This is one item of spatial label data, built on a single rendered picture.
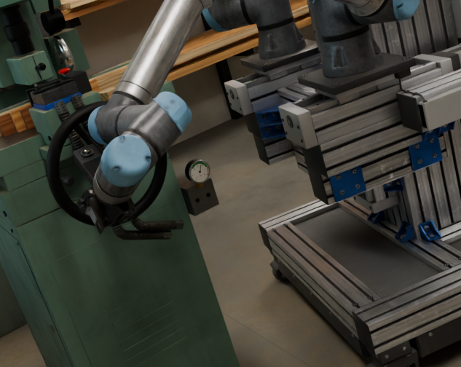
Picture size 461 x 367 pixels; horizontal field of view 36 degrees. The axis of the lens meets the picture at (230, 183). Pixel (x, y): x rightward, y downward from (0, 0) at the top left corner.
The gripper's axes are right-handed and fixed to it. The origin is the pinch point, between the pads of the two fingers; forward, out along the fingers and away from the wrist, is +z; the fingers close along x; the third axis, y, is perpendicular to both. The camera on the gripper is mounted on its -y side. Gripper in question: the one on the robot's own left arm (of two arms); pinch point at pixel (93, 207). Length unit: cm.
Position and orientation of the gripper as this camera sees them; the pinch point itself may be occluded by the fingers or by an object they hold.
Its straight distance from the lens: 147.9
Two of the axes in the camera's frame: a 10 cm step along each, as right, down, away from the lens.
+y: 4.8, 8.7, -1.5
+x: 8.2, -3.8, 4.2
